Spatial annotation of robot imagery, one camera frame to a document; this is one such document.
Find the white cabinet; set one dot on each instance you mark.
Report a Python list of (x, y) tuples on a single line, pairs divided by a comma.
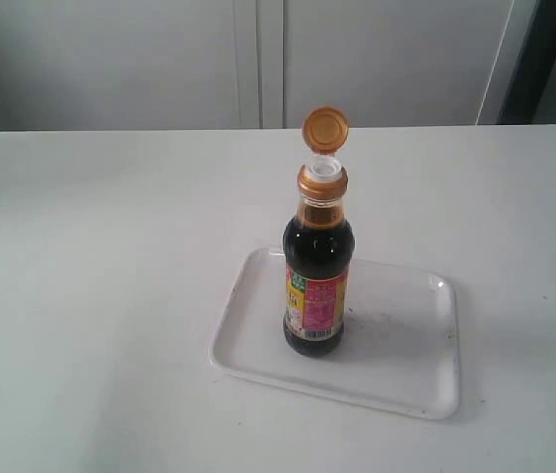
[(116, 65)]

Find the dark soy sauce bottle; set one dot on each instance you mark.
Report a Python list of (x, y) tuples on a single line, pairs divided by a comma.
[(318, 242)]

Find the white plastic tray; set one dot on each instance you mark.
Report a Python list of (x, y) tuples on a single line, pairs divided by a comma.
[(399, 351)]

